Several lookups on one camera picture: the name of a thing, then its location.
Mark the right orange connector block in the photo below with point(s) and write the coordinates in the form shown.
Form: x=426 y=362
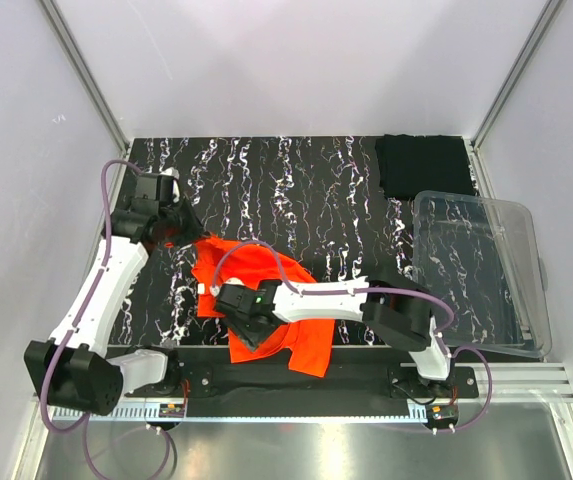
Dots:
x=440 y=412

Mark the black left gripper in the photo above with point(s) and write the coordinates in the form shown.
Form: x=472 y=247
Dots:
x=195 y=230

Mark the left aluminium frame post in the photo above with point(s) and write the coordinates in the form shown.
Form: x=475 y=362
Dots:
x=76 y=59

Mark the left orange connector block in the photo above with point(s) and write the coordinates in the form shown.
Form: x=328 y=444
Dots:
x=172 y=410

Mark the clear plastic bin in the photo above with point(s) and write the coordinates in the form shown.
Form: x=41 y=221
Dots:
x=479 y=255

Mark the aluminium frame post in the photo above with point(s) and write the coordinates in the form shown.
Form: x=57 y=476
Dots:
x=527 y=52
x=76 y=59

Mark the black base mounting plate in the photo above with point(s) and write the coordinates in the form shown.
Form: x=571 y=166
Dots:
x=340 y=355

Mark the folded black t shirt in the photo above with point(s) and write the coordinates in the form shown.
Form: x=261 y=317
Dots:
x=409 y=165

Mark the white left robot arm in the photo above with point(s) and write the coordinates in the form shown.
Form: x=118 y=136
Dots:
x=71 y=368

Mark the right aluminium frame post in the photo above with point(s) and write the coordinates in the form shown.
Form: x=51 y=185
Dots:
x=527 y=52

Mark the orange t shirt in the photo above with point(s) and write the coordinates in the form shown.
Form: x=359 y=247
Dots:
x=264 y=275

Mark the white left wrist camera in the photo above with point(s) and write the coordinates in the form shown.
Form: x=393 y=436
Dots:
x=169 y=185

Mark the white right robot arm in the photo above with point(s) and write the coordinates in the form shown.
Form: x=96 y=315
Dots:
x=400 y=313

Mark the slotted cable duct rail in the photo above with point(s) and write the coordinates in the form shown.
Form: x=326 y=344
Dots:
x=202 y=411

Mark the orange connector block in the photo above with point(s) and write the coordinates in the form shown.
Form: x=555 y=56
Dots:
x=440 y=412
x=172 y=410

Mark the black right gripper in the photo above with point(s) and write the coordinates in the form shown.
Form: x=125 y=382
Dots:
x=250 y=338

